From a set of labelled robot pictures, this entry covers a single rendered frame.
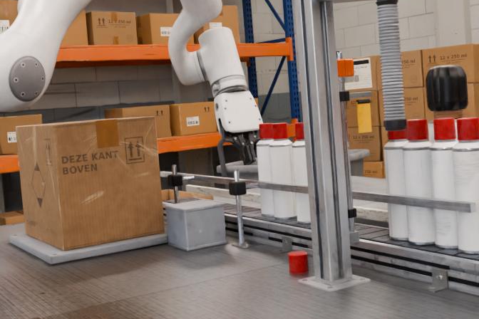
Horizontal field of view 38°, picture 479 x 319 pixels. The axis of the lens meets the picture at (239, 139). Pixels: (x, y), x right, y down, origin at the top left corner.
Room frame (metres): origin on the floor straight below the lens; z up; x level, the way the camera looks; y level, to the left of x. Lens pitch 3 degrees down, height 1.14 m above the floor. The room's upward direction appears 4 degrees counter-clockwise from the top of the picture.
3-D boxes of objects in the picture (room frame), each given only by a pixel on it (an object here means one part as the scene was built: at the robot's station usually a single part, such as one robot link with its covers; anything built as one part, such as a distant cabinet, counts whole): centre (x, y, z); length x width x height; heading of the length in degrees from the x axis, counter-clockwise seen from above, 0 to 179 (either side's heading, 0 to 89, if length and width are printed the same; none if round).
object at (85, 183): (1.67, 0.37, 0.99); 0.30 x 0.24 x 0.27; 32
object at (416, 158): (1.16, -0.29, 0.98); 0.05 x 0.05 x 0.20
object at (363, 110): (1.25, -0.22, 1.09); 0.03 x 0.01 x 0.06; 121
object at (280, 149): (1.50, -0.09, 0.98); 0.05 x 0.05 x 0.20
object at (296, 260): (1.23, -0.09, 0.85); 0.03 x 0.03 x 0.03
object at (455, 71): (1.47, -0.44, 1.03); 0.09 x 0.09 x 0.30
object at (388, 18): (1.06, -0.24, 1.18); 0.04 x 0.04 x 0.21
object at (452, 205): (1.48, -0.06, 0.96); 1.07 x 0.01 x 0.01; 31
